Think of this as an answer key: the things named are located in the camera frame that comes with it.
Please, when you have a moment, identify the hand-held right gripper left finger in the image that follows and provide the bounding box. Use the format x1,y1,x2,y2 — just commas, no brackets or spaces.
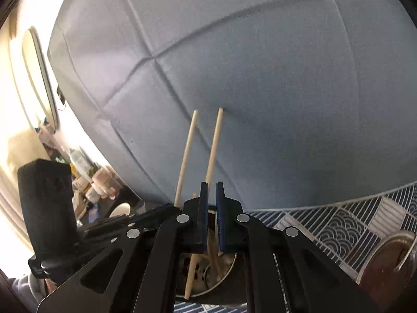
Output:
36,182,209,313

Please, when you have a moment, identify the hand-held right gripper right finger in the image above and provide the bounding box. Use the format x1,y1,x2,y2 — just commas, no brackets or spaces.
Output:
215,182,380,313

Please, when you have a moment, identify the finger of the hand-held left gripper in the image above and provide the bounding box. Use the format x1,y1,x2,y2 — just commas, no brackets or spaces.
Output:
128,203,180,228
78,215,131,241

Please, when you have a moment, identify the black cylindrical utensil holder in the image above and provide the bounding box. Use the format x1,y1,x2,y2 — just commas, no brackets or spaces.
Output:
173,204,250,304

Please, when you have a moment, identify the pale wooden chopstick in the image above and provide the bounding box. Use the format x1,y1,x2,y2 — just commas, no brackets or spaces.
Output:
205,107,225,278
174,110,200,300

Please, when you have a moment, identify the person's left forearm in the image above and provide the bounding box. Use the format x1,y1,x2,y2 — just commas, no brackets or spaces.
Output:
11,272,49,313

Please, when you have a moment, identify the beige ceramic mug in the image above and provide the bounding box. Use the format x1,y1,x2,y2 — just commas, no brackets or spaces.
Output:
109,202,131,219

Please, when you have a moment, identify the small potted succulent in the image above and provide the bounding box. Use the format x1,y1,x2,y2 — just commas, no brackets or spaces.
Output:
84,163,101,203

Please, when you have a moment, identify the pink lidded jar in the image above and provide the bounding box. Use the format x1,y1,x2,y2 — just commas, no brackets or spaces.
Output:
92,167,115,198

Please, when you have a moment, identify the pale green spray bottle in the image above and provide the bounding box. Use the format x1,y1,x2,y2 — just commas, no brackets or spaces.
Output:
69,148,89,178

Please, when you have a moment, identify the blue white patterned tablecloth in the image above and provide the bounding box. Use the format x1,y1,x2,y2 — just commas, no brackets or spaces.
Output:
174,181,417,313

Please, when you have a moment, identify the small metal sauce dish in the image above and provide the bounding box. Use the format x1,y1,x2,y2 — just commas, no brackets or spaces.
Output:
357,231,417,313

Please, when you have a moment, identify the oval wall mirror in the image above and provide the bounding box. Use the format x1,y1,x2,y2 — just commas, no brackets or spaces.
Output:
21,27,60,130

